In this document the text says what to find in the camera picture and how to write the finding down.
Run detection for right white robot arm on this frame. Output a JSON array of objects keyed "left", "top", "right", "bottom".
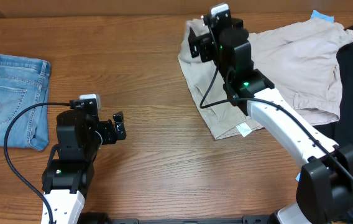
[{"left": 188, "top": 27, "right": 353, "bottom": 223}]

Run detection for beige khaki shorts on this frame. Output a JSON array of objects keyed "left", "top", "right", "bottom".
[{"left": 178, "top": 18, "right": 353, "bottom": 140}]

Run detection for left black cable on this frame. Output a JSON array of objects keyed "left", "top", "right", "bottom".
[{"left": 3, "top": 102, "right": 71, "bottom": 224}]

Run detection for right black cable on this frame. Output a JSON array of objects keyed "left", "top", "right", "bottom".
[{"left": 198, "top": 18, "right": 353, "bottom": 206}]

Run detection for light blue cloth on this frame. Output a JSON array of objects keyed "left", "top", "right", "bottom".
[{"left": 310, "top": 10, "right": 334, "bottom": 22}]

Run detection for black cable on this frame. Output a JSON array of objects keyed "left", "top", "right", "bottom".
[
  {"left": 198, "top": 18, "right": 353, "bottom": 206},
  {"left": 3, "top": 102, "right": 71, "bottom": 224}
]

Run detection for folded blue denim jeans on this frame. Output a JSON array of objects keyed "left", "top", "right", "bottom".
[{"left": 0, "top": 54, "right": 51, "bottom": 151}]

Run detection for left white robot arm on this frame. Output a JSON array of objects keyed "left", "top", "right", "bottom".
[{"left": 42, "top": 110, "right": 126, "bottom": 223}]

